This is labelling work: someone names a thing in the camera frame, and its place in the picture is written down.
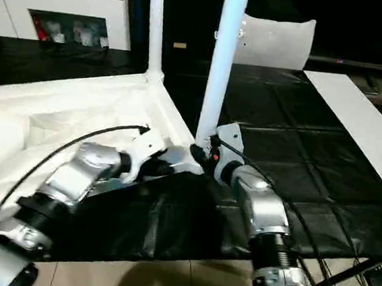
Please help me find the white plastic table leg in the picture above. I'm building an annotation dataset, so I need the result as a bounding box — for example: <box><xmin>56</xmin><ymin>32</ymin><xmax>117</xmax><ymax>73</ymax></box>
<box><xmin>140</xmin><ymin>0</ymin><xmax>174</xmax><ymax>84</ymax></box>
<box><xmin>193</xmin><ymin>0</ymin><xmax>252</xmax><ymax>152</ymax></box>

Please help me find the white plastic table top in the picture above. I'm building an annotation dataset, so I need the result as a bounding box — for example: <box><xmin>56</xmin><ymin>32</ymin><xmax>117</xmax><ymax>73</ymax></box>
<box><xmin>0</xmin><ymin>58</ymin><xmax>216</xmax><ymax>253</ymax></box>

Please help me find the black quilted mat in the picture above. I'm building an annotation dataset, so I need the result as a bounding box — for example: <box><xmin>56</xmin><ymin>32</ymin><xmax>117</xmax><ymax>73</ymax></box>
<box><xmin>0</xmin><ymin>36</ymin><xmax>382</xmax><ymax>286</ymax></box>

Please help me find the grey cushion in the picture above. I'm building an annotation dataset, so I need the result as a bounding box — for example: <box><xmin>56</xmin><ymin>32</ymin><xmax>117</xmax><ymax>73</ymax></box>
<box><xmin>231</xmin><ymin>11</ymin><xmax>319</xmax><ymax>73</ymax></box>

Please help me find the black cabinet with gold label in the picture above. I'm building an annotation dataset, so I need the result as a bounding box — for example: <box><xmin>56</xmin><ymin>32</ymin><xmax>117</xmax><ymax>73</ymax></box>
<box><xmin>119</xmin><ymin>0</ymin><xmax>250</xmax><ymax>85</ymax></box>

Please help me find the white flat panel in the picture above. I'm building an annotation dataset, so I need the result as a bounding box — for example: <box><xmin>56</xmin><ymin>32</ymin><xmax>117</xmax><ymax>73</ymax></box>
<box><xmin>290</xmin><ymin>69</ymin><xmax>382</xmax><ymax>196</ymax></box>

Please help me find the black bar with red mark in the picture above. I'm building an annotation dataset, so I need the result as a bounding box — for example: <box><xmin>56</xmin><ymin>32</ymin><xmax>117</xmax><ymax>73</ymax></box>
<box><xmin>308</xmin><ymin>54</ymin><xmax>382</xmax><ymax>71</ymax></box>

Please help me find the black metal stand leg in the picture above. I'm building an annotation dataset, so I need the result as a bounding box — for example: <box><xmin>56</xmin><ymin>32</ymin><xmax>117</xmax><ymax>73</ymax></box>
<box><xmin>311</xmin><ymin>248</ymin><xmax>382</xmax><ymax>286</ymax></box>

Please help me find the white sideboard with glass doors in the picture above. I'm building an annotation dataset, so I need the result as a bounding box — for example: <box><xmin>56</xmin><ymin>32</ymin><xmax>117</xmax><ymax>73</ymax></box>
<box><xmin>0</xmin><ymin>0</ymin><xmax>137</xmax><ymax>52</ymax></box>

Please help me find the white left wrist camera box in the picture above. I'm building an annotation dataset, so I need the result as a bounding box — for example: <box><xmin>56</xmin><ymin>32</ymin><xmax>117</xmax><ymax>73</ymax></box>
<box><xmin>118</xmin><ymin>127</ymin><xmax>172</xmax><ymax>188</ymax></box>

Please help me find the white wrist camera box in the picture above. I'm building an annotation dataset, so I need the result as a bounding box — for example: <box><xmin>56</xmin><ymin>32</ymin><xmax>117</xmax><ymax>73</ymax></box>
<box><xmin>118</xmin><ymin>127</ymin><xmax>172</xmax><ymax>188</ymax></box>
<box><xmin>208</xmin><ymin>119</ymin><xmax>249</xmax><ymax>186</ymax></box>

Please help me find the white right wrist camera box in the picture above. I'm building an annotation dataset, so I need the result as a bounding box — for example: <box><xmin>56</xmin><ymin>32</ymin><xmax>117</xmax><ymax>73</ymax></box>
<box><xmin>208</xmin><ymin>119</ymin><xmax>249</xmax><ymax>186</ymax></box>

